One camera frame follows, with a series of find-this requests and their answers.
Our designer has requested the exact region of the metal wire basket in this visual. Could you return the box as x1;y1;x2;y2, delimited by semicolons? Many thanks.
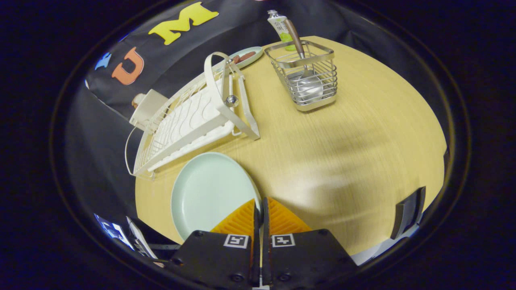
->
264;40;338;112

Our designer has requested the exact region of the white dish rack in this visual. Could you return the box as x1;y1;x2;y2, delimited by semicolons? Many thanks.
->
124;51;261;180

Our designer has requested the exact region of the black rectangular object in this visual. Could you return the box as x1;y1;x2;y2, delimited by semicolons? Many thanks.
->
390;186;426;240

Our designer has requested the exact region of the dark equipment with white edge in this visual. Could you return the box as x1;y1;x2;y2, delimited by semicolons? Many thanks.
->
126;216;181;267

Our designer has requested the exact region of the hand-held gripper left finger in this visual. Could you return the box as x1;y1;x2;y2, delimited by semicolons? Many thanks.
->
165;199;262;290

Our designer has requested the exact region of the light green plate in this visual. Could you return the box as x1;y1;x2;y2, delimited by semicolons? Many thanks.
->
171;151;262;241

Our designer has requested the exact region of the white toaster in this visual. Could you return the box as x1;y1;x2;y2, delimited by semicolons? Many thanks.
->
129;89;169;131

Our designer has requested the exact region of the small light blue plate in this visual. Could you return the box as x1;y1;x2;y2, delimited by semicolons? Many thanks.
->
226;46;264;70

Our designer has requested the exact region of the green drink bottle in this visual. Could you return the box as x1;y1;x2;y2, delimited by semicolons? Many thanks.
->
267;10;299;52

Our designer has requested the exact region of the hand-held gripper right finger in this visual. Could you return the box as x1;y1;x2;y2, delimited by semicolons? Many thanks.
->
262;197;358;288

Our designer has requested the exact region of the wooden handled metal spoon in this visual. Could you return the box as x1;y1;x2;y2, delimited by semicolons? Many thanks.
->
284;19;324;101

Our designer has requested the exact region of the black backdrop cloth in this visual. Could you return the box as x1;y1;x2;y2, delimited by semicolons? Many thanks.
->
64;0;404;226

